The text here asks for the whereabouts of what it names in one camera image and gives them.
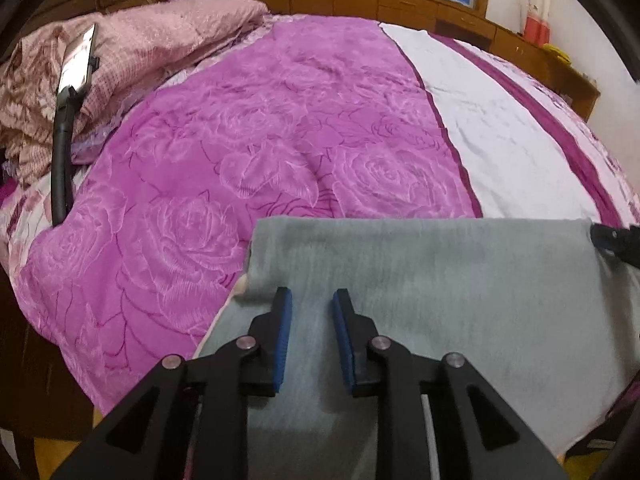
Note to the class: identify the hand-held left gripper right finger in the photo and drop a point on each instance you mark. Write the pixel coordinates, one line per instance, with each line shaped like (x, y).
(344, 334)

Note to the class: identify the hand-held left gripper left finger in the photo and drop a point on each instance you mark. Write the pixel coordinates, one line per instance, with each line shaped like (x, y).
(284, 331)

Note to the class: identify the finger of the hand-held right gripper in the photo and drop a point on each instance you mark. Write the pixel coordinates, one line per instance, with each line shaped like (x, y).
(612, 239)

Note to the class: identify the grey pants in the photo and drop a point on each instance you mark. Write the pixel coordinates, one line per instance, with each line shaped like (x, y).
(450, 285)

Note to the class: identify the purple rose-print bedspread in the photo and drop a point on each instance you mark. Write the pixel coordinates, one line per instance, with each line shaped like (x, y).
(280, 140)

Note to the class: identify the yellow object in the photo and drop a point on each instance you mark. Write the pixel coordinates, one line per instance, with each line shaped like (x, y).
(559, 52)

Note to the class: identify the red and white bag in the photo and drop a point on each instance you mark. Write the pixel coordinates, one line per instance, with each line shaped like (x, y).
(537, 15)

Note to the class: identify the wooden cabinet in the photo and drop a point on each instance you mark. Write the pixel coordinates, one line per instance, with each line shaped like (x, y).
(450, 25)

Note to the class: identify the smartphone on black holder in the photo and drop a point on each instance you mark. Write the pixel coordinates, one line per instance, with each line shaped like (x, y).
(70, 110)

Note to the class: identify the pink plush blanket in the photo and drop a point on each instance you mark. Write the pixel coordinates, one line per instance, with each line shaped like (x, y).
(150, 45)

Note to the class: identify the floral patterned quilt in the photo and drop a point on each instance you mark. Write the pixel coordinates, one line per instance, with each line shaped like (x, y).
(27, 90)

